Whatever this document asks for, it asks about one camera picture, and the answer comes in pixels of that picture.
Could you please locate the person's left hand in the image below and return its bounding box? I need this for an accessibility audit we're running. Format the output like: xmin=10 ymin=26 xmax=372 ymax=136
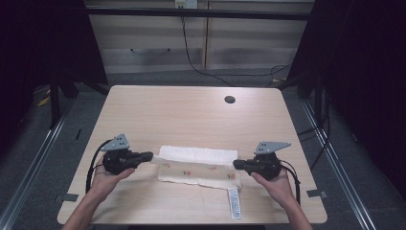
xmin=90 ymin=155 xmax=136 ymax=199

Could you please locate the metal floor rail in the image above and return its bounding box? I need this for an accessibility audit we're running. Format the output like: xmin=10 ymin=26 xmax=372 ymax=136
xmin=0 ymin=104 xmax=75 ymax=230
xmin=301 ymin=99 xmax=379 ymax=230

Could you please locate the person's right hand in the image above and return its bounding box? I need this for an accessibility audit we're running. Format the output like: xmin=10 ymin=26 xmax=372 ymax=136
xmin=250 ymin=167 xmax=297 ymax=207

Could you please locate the black floor cable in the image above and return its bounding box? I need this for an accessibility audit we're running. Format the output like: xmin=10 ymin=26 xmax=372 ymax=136
xmin=296 ymin=90 xmax=332 ymax=172

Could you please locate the white wall socket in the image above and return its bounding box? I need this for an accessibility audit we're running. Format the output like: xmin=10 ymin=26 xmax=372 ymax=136
xmin=174 ymin=0 xmax=199 ymax=10

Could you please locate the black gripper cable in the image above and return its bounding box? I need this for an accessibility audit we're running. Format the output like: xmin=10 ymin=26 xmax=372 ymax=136
xmin=280 ymin=159 xmax=302 ymax=205
xmin=84 ymin=139 xmax=113 ymax=195

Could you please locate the black metal stand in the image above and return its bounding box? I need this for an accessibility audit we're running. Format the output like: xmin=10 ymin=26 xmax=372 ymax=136
xmin=313 ymin=71 xmax=324 ymax=124
xmin=48 ymin=75 xmax=62 ymax=130

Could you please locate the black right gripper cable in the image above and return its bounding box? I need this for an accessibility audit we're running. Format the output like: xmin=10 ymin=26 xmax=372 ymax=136
xmin=280 ymin=159 xmax=302 ymax=205

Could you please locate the grey tape piece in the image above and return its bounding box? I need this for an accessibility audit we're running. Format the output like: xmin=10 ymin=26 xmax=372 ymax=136
xmin=305 ymin=189 xmax=328 ymax=199
xmin=55 ymin=193 xmax=79 ymax=203

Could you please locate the black curtain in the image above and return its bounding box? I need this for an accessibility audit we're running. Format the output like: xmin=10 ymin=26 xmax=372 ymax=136
xmin=0 ymin=0 xmax=109 ymax=157
xmin=286 ymin=0 xmax=406 ymax=200

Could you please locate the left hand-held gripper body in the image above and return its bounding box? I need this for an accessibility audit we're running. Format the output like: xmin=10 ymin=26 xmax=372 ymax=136
xmin=100 ymin=133 xmax=142 ymax=176

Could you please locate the white flower-print towel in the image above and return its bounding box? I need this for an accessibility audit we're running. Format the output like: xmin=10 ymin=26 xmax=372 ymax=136
xmin=150 ymin=145 xmax=243 ymax=220

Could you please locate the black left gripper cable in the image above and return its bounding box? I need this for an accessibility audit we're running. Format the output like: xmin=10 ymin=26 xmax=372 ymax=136
xmin=84 ymin=139 xmax=113 ymax=195

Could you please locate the black wall cable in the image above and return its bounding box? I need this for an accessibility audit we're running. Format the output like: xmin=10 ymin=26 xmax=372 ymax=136
xmin=179 ymin=6 xmax=292 ymax=88

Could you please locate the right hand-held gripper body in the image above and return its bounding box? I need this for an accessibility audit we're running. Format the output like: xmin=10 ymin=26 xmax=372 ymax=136
xmin=251 ymin=141 xmax=292 ymax=181

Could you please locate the black horizontal bar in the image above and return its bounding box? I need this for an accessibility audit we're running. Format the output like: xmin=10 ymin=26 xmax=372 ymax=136
xmin=85 ymin=7 xmax=316 ymax=21

